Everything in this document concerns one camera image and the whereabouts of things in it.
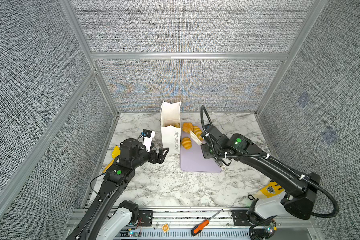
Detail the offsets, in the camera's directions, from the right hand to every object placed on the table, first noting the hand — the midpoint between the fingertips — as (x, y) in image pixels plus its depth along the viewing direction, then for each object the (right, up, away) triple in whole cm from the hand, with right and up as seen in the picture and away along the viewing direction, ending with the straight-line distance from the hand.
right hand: (206, 147), depth 74 cm
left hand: (-22, +1, -2) cm, 22 cm away
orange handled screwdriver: (-5, -37, -6) cm, 38 cm away
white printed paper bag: (-18, +11, +3) cm, 21 cm away
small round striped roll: (-9, 0, +23) cm, 24 cm away
